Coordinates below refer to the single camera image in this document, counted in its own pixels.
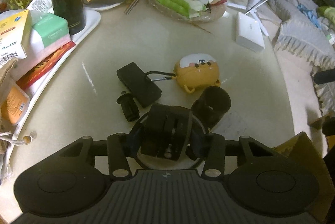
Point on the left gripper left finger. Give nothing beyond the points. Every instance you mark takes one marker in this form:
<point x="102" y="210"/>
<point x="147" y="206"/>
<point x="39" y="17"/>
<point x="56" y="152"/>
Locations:
<point x="121" y="146"/>

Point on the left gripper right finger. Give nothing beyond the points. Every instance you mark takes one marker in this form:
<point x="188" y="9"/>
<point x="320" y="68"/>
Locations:
<point x="210" y="149"/>

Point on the black suction cup mount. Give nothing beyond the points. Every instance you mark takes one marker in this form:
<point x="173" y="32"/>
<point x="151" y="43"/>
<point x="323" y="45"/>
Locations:
<point x="168" y="132"/>

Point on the small black cylinder plug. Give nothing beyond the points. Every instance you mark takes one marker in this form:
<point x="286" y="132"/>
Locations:
<point x="129" y="107"/>

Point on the small black rectangular box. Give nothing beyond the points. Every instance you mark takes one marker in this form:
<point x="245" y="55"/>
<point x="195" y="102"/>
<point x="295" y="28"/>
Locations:
<point x="134" y="79"/>

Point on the yellow dog earbud case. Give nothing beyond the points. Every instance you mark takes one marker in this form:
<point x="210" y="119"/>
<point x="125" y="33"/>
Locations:
<point x="196" y="71"/>

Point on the open cardboard box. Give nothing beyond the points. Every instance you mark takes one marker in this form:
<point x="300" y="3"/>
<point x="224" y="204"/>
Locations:
<point x="301" y="150"/>

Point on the white power bank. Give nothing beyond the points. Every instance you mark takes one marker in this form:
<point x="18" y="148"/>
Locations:
<point x="248" y="33"/>

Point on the green tissue pack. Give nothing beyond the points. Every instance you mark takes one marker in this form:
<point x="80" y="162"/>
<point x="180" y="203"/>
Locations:
<point x="52" y="29"/>

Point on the white serving tray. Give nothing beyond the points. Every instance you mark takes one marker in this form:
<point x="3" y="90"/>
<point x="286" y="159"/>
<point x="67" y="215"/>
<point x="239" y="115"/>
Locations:
<point x="92" y="20"/>

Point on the glass snack dish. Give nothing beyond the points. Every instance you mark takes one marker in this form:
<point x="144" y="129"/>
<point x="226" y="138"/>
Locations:
<point x="192" y="11"/>

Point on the yellow white box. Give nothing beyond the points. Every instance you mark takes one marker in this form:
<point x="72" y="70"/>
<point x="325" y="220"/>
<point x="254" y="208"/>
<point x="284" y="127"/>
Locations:
<point x="15" y="34"/>

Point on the tan drawstring pouch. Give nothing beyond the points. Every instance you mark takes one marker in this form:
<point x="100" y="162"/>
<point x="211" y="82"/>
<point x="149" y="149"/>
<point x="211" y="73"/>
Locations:
<point x="14" y="103"/>

